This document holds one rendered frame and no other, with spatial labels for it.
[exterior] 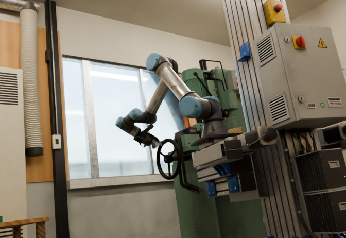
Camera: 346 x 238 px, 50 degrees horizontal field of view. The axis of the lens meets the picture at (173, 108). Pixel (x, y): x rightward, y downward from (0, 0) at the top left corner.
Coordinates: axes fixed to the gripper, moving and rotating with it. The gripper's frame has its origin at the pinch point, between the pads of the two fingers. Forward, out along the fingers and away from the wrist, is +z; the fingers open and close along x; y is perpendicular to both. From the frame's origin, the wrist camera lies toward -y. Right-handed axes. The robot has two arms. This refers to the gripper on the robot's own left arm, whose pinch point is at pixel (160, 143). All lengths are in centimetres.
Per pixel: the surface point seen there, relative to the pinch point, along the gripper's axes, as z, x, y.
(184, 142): 13.1, 8.1, -6.3
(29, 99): -83, -111, -29
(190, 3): 7, -68, -213
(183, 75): -1, -2, -64
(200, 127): 26.1, 1.1, -29.6
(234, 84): 36, 15, -73
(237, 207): 62, 19, 21
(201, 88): 13, 6, -56
